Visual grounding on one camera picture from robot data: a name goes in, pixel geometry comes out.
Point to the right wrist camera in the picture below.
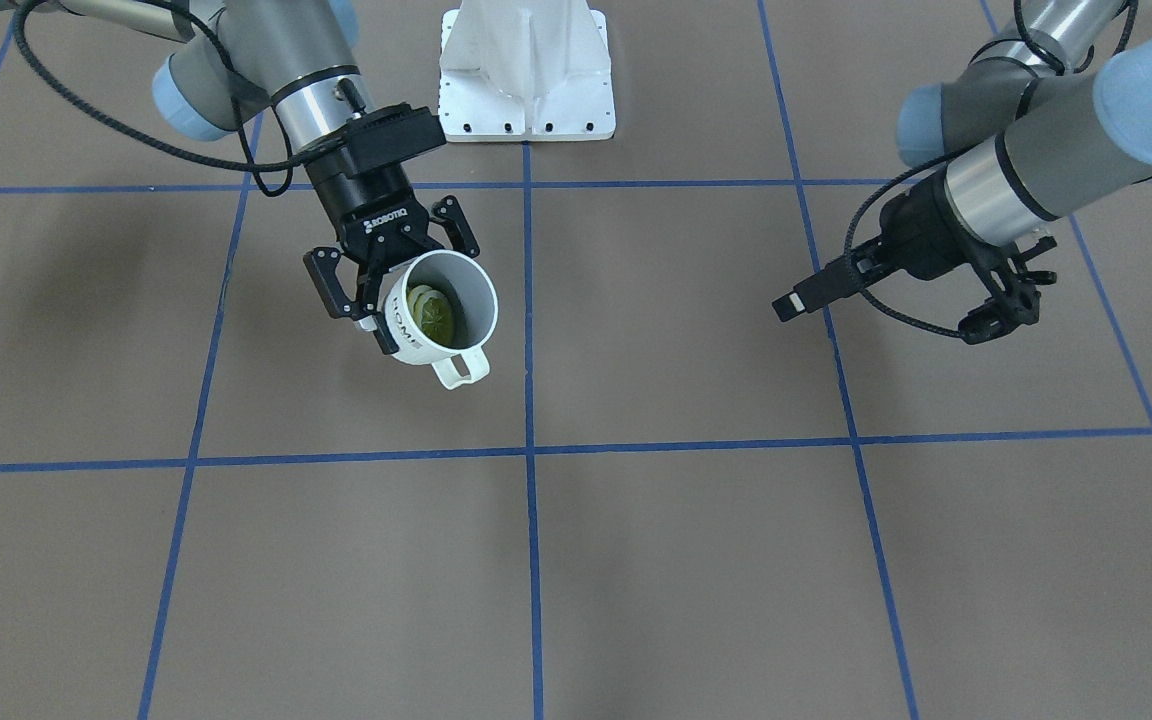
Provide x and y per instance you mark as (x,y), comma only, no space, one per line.
(388,136)

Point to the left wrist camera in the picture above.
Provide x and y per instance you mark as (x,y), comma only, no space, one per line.
(1014,289)

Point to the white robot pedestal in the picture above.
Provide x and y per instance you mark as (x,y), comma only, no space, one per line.
(525,71)

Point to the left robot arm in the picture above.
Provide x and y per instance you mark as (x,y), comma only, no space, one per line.
(1026,135)

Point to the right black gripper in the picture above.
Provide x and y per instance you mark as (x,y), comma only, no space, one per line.
(368,199)

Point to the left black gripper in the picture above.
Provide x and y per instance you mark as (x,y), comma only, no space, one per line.
(918,240)

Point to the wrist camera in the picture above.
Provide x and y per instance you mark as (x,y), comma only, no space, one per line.
(1014,289)
(388,136)

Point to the white mug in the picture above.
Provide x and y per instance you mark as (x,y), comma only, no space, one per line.
(475,299)

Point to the lemon slice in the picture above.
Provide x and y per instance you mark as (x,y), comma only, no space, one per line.
(432,310)

